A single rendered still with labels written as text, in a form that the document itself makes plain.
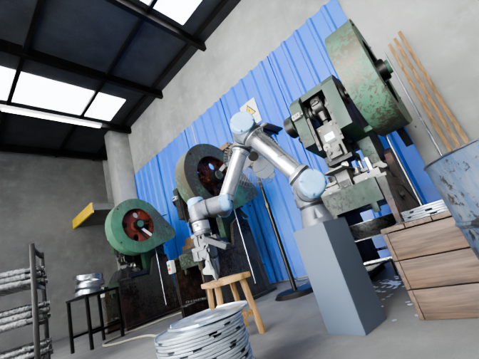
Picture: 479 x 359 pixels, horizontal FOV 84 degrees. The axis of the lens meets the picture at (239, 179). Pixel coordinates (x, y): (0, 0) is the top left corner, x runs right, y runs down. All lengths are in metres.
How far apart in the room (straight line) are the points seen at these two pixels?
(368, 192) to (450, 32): 2.09
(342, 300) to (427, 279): 0.32
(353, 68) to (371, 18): 2.00
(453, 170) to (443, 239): 0.49
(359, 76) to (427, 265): 1.09
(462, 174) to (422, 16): 2.97
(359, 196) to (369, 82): 0.68
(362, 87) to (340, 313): 1.23
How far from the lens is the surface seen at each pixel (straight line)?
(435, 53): 3.43
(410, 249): 1.24
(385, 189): 1.74
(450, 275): 1.23
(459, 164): 0.74
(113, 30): 5.19
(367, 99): 1.83
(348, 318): 1.27
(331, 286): 1.26
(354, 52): 1.85
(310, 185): 1.15
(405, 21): 3.64
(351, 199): 1.85
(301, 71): 3.88
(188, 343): 0.88
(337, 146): 2.04
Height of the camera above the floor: 0.38
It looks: 17 degrees up
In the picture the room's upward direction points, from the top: 17 degrees counter-clockwise
